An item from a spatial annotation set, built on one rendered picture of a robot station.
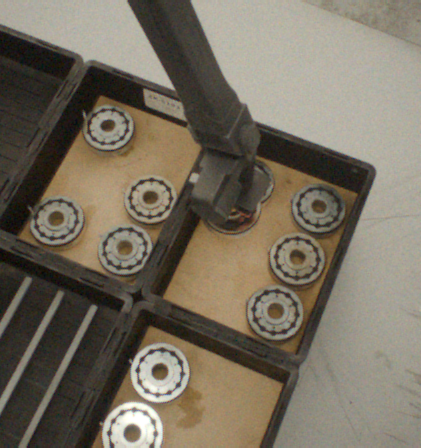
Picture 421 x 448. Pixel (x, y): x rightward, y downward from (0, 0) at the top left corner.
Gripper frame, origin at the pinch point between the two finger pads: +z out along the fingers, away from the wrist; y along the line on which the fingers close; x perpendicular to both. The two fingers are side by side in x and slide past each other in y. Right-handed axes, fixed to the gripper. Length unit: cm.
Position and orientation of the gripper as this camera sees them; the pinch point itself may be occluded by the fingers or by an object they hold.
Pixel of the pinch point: (232, 201)
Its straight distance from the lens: 122.7
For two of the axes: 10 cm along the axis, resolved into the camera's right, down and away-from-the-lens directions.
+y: 8.6, 4.7, -1.8
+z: 0.0, 3.5, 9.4
